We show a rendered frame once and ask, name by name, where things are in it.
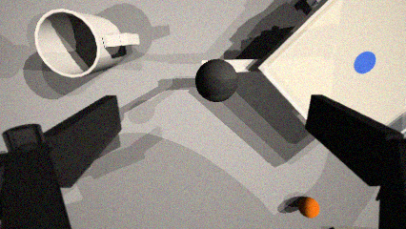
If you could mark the white mug with handle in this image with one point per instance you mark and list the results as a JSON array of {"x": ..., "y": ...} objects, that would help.
[{"x": 66, "y": 43}]

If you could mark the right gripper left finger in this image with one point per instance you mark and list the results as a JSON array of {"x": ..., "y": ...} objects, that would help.
[{"x": 32, "y": 197}]

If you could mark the orange ball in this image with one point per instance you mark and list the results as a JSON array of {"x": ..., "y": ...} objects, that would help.
[{"x": 308, "y": 207}]

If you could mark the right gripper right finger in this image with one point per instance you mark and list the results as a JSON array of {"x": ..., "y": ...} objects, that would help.
[{"x": 375, "y": 152}]

